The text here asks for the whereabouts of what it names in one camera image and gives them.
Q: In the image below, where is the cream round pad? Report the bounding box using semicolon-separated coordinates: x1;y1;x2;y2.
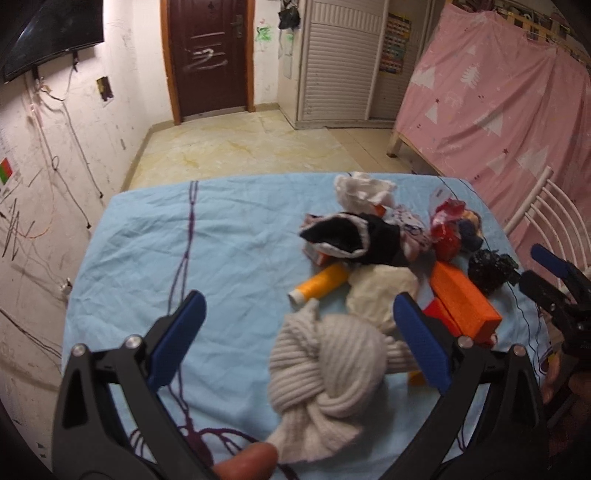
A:
346;265;420;334

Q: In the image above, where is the white tissue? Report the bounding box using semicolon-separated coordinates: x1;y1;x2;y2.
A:
334;172;397;215

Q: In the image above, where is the wall mounted black television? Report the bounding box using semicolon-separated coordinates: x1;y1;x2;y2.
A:
1;1;104;82

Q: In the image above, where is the black wall cable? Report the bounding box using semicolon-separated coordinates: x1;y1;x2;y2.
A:
27;50;105;232

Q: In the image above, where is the purple orange sock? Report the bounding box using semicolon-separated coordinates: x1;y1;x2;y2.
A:
458;210;484;253

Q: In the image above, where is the left hand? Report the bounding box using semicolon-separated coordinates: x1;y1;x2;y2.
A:
212;442;279;480

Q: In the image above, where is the pink bed curtain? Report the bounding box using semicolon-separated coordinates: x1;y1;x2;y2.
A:
394;4;590;226

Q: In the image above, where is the black bag hanging on wall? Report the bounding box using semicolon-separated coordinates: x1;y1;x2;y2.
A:
279;0;301;30

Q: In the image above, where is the Hello Kitty snack wrapper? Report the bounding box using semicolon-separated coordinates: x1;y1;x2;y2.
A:
429;185;466;262

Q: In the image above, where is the right hand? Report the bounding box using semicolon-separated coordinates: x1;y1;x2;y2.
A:
541;355;591;405

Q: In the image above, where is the orange cardboard box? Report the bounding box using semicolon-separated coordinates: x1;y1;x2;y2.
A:
423;261;502;348

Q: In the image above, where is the black and white sock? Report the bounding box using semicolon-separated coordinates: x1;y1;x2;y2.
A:
298;212;432;267

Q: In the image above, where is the light blue bed sheet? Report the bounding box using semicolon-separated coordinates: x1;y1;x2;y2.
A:
62;173;550;479

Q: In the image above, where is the black crumpled plastic bag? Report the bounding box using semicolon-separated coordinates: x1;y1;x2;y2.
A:
468;249;521;297

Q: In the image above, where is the orange thread spool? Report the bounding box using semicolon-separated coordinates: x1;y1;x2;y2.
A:
287;262;351;306

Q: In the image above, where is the white metal chair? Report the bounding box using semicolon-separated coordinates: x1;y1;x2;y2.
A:
504;166;590;278

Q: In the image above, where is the colourful wall poster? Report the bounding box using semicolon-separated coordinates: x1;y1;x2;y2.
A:
380;13;412;75

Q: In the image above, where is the dark brown door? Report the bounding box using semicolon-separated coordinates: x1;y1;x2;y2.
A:
160;1;256;125

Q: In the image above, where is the cream knitted knotted sock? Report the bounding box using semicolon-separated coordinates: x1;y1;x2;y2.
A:
267;299;418;464

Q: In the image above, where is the white louvered wardrobe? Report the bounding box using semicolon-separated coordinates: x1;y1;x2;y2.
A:
277;1;442;129

